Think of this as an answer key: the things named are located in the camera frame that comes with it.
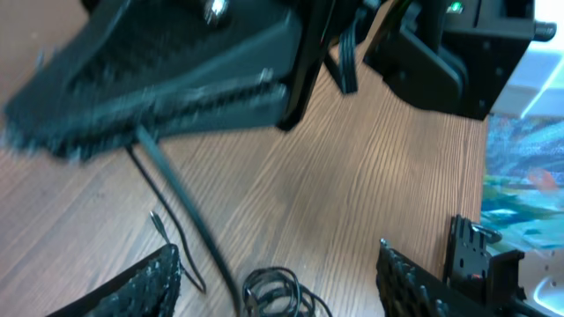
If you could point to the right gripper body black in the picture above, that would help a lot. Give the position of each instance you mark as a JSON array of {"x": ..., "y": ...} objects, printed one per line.
[{"x": 327, "y": 33}]

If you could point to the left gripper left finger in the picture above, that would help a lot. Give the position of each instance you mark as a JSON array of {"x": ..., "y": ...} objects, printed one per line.
[{"x": 148, "y": 288}]

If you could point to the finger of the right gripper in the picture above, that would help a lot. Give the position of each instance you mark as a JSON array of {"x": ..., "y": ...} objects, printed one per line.
[
  {"x": 137, "y": 56},
  {"x": 252, "y": 107}
]

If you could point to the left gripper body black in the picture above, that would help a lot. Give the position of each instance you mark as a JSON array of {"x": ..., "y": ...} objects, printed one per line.
[{"x": 512, "y": 283}]

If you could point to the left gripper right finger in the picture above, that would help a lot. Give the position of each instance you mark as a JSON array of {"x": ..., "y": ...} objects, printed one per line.
[{"x": 407, "y": 290}]

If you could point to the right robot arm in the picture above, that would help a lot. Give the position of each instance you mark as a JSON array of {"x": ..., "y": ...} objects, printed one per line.
[{"x": 482, "y": 42}]

